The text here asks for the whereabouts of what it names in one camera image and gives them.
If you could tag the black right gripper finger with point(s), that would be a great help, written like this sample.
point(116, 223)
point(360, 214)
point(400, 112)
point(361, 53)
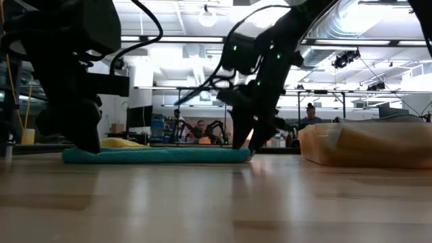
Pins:
point(263, 135)
point(241, 128)

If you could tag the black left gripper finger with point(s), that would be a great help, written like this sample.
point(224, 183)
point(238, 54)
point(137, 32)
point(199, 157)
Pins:
point(84, 128)

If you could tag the yellow microfiber towel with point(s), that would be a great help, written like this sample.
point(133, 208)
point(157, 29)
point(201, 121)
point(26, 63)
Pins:
point(118, 142)

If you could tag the orange translucent plastic tray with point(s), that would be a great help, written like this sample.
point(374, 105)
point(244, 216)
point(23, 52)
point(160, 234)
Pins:
point(314, 145)

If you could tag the blue microfiber towel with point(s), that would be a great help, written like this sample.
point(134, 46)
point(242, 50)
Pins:
point(155, 156)

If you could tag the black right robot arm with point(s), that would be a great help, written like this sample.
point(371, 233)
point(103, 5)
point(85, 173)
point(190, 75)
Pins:
point(303, 13)

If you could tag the black background robot arm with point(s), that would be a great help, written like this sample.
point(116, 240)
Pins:
point(217, 130)
point(187, 130)

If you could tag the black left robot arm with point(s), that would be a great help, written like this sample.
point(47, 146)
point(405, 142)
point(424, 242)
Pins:
point(60, 23)

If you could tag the black office chair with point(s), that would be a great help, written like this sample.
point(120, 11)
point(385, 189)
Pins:
point(295, 138)

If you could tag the cardboard box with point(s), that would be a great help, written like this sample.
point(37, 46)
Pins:
point(117, 128)

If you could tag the person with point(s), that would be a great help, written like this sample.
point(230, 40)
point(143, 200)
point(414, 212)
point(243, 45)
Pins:
point(310, 118)
point(177, 116)
point(201, 127)

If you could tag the dark glass partition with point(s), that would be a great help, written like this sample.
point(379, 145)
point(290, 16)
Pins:
point(22, 101)

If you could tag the yellow plastic cup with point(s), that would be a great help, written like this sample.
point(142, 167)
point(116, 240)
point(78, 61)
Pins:
point(28, 136)

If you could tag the black computer monitor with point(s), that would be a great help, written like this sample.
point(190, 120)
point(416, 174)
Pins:
point(140, 116)
point(391, 111)

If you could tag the white bottle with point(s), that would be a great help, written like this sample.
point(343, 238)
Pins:
point(9, 148)

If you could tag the black ceiling spotlight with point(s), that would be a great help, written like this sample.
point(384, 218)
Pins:
point(376, 87)
point(344, 59)

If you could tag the round ceiling lamp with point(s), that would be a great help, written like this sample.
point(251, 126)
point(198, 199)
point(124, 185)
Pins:
point(202, 22)

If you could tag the black overhead rig beam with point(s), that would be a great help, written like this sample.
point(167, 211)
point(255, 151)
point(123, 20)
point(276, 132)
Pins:
point(393, 42)

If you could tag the black metal table frame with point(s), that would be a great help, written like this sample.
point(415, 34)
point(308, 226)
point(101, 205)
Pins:
point(320, 91)
point(225, 113)

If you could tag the black overhead camera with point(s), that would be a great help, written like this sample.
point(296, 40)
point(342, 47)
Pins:
point(119, 64)

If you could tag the silver ventilation duct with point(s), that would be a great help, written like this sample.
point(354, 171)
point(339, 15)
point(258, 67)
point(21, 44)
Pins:
point(341, 23)

